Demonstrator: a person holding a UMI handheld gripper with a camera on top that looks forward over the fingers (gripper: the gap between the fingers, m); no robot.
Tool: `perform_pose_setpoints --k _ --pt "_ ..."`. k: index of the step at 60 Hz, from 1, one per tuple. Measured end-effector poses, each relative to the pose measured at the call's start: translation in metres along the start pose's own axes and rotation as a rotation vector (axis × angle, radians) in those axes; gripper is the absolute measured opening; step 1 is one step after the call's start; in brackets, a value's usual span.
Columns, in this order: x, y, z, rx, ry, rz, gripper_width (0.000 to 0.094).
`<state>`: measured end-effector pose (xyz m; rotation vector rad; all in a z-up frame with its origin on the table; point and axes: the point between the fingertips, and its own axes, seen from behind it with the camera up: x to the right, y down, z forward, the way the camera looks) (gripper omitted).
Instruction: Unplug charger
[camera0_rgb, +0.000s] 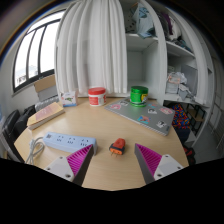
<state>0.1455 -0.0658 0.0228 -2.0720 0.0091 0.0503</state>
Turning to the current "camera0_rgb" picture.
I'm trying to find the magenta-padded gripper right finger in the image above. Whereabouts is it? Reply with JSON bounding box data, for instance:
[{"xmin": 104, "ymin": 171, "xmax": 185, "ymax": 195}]
[{"xmin": 134, "ymin": 143, "xmax": 184, "ymax": 185}]

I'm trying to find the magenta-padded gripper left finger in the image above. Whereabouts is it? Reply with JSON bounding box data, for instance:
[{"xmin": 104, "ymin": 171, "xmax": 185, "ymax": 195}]
[{"xmin": 43, "ymin": 144, "xmax": 94, "ymax": 187}]

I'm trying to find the light blue power strip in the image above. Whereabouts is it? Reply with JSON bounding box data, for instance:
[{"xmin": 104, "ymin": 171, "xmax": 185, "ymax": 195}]
[{"xmin": 42, "ymin": 131, "xmax": 98, "ymax": 156}]

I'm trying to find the colourful patterned bag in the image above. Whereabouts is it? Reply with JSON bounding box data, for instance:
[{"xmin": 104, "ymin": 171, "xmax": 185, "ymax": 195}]
[{"xmin": 171, "ymin": 103, "xmax": 191, "ymax": 131}]

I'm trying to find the yellow book with pink label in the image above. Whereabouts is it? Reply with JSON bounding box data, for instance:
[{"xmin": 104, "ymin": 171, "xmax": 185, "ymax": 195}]
[{"xmin": 26, "ymin": 101, "xmax": 66, "ymax": 131}]

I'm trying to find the grey laptop with stickers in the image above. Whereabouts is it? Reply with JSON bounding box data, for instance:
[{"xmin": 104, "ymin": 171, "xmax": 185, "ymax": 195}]
[{"xmin": 104, "ymin": 98, "xmax": 177, "ymax": 137}]

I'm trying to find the black suitcase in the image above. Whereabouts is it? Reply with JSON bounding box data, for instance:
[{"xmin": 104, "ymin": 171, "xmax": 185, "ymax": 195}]
[
  {"xmin": 13, "ymin": 104, "xmax": 37, "ymax": 138},
  {"xmin": 1, "ymin": 109, "xmax": 22, "ymax": 144}
]

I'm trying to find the black metal rack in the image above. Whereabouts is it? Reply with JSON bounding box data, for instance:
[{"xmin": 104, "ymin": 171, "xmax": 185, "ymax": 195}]
[{"xmin": 186, "ymin": 103, "xmax": 208, "ymax": 134}]

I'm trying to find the white radiator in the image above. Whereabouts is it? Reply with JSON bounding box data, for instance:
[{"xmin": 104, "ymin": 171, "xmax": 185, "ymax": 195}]
[{"xmin": 34, "ymin": 94, "xmax": 61, "ymax": 113}]

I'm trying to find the small white printed box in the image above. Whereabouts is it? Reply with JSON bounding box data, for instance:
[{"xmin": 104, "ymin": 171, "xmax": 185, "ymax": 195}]
[{"xmin": 59, "ymin": 90, "xmax": 79, "ymax": 108}]

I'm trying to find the grey flat box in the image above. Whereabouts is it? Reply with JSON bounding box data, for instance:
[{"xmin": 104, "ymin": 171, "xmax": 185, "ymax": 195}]
[{"xmin": 37, "ymin": 85, "xmax": 59, "ymax": 102}]

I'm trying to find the green round tin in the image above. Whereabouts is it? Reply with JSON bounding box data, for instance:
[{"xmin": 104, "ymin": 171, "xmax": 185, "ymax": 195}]
[{"xmin": 129, "ymin": 85, "xmax": 149, "ymax": 108}]

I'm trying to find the white jar with red lid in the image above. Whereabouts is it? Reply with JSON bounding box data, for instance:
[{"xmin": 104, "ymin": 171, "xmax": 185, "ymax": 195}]
[{"xmin": 87, "ymin": 86, "xmax": 107, "ymax": 107}]

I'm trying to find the brown cardboard box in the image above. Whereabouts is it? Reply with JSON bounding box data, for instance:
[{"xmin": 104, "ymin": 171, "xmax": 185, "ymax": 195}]
[{"xmin": 33, "ymin": 74, "xmax": 57, "ymax": 94}]

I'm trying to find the white shelf unit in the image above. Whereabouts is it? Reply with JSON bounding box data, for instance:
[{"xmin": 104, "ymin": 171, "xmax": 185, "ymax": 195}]
[{"xmin": 119, "ymin": 0, "xmax": 211, "ymax": 108}]

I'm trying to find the dark framed window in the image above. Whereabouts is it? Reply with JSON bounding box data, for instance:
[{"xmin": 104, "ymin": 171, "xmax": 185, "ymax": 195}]
[{"xmin": 12, "ymin": 9, "xmax": 66, "ymax": 94}]

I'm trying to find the white curtain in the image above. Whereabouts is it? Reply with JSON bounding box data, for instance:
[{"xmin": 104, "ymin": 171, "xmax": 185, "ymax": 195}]
[{"xmin": 54, "ymin": 0, "xmax": 129, "ymax": 98}]

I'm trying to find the white power strip cable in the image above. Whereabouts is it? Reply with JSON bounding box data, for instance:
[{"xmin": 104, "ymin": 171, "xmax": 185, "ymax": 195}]
[{"xmin": 24, "ymin": 136, "xmax": 46, "ymax": 166}]

